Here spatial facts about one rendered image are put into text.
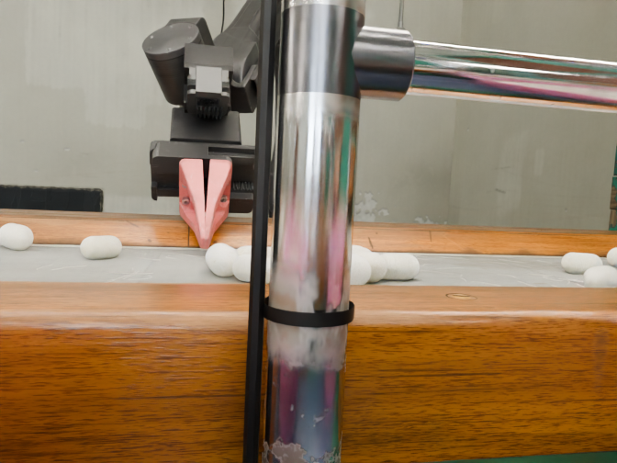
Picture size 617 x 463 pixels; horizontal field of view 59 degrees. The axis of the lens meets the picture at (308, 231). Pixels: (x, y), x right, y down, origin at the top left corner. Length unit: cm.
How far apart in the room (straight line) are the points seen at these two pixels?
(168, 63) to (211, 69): 7
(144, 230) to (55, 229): 8
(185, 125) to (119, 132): 193
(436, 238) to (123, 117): 200
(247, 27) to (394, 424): 58
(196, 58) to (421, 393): 38
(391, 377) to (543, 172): 212
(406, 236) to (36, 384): 46
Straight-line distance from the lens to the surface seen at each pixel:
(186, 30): 57
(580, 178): 214
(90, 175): 247
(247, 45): 67
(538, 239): 66
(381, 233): 57
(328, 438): 16
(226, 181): 50
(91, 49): 252
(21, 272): 40
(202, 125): 55
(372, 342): 18
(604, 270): 43
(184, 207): 53
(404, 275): 40
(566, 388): 22
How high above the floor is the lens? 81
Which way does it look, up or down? 5 degrees down
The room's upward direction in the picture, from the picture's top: 3 degrees clockwise
